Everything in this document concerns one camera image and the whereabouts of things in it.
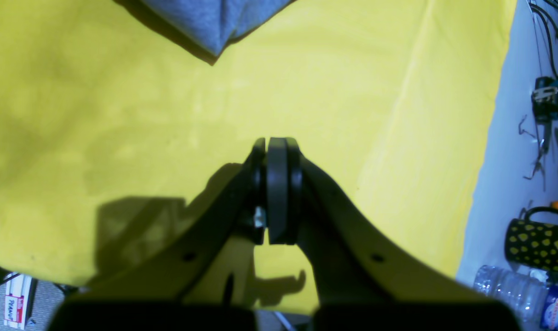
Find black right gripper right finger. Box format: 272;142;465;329
267;137;520;331

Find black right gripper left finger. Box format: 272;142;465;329
49;138;266;331

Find grey t-shirt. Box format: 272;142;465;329
142;0;291;56

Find white red cardboard box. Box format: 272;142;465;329
3;273;38;330

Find clear plastic water bottle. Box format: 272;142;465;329
472;265;558;331

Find black mug yellow hearts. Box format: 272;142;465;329
504;207;558;273

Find yellow table cloth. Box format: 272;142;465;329
0;0;517;284

